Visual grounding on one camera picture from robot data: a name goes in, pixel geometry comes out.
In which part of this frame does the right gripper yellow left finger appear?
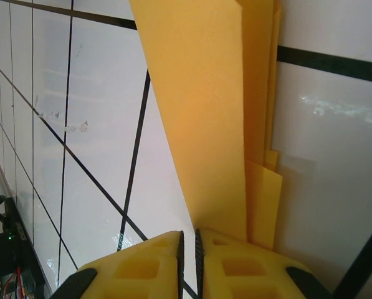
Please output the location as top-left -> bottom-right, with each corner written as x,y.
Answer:
50,230 -> 185,299

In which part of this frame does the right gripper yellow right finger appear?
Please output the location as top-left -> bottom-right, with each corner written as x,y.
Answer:
195,228 -> 331,299

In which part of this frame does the orange square paper sheet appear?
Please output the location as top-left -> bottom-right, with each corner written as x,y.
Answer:
128,0 -> 284,254

